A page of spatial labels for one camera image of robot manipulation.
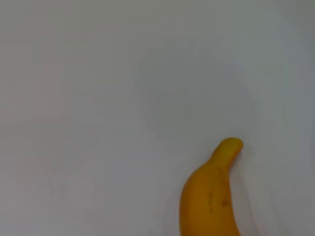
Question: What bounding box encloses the yellow plastic banana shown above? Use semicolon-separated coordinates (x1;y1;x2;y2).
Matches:
179;137;244;236

